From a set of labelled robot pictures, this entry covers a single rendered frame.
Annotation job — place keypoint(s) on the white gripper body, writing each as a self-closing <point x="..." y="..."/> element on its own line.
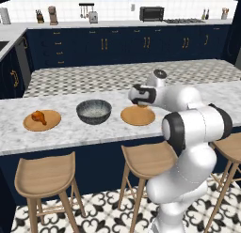
<point x="135" y="94"/>

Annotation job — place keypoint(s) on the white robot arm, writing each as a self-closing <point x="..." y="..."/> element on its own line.
<point x="188" y="124"/>

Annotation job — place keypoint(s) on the wooden plate with squash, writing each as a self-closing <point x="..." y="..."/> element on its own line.
<point x="138" y="116"/>

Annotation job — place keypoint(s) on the dark grey speckled bowl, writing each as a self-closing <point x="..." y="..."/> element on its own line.
<point x="93" y="112"/>

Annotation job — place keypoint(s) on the wooden plate with drumstick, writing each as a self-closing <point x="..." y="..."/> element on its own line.
<point x="47" y="122"/>

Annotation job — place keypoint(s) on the brown chicken drumstick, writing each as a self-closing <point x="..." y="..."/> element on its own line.
<point x="39" y="116"/>

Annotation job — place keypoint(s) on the navy base cupboard run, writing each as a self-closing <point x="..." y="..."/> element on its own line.
<point x="125" y="45"/>

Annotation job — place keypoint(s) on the wooden bar stool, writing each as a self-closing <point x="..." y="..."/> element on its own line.
<point x="147" y="158"/>
<point x="230" y="147"/>
<point x="47" y="177"/>

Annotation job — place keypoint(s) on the black toaster oven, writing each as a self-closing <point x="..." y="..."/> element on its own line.
<point x="152" y="13"/>

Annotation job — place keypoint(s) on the navy island base panel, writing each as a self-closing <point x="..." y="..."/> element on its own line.
<point x="94" y="167"/>

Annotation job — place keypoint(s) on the silver toaster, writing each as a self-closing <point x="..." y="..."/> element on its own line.
<point x="93" y="17"/>

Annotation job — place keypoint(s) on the black gas hob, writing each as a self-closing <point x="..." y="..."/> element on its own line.
<point x="184" y="20"/>

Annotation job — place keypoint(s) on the dark bottle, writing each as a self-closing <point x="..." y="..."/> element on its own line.
<point x="204" y="14"/>
<point x="207" y="14"/>

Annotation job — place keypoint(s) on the grey dishwasher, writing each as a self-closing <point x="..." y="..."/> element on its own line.
<point x="23" y="61"/>

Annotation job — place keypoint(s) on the grey pot with tools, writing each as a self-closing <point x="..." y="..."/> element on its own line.
<point x="224" y="13"/>

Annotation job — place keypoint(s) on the navy tall cupboard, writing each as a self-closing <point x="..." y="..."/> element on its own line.
<point x="235" y="27"/>

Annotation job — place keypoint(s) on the wooden knife block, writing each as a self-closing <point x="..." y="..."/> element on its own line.
<point x="39" y="17"/>

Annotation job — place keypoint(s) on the navy corner cupboard run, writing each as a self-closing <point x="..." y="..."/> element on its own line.
<point x="9" y="77"/>

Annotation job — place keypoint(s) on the dark sink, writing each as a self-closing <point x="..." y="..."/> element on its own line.
<point x="2" y="45"/>

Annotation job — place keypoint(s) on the white paper towel roll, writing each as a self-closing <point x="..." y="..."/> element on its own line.
<point x="4" y="16"/>

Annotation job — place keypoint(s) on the white wall socket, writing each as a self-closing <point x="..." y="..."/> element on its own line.
<point x="132" y="7"/>

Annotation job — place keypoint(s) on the rail with hanging tools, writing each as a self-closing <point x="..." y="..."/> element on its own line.
<point x="86" y="8"/>

